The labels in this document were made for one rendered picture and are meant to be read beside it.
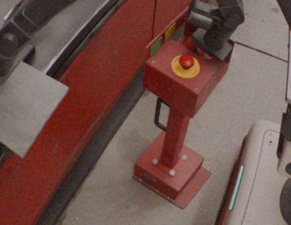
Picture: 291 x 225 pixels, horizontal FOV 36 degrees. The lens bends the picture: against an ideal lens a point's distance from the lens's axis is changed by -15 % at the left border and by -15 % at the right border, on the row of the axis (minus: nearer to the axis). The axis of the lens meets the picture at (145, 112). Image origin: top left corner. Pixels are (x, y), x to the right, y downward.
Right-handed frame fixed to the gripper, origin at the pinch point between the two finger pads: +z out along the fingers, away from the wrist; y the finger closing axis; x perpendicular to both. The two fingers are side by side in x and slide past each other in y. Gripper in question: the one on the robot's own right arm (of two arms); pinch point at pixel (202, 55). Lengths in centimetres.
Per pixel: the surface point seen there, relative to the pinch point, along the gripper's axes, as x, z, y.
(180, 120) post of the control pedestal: 6.7, 24.0, -6.8
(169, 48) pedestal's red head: 7.4, -3.3, 7.4
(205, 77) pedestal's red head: 8.9, -6.2, -4.2
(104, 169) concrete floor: 16, 76, 2
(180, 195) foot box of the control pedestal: 8, 67, -27
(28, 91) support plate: 48, -21, 22
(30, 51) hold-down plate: 35.7, -8.8, 32.3
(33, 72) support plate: 44, -21, 24
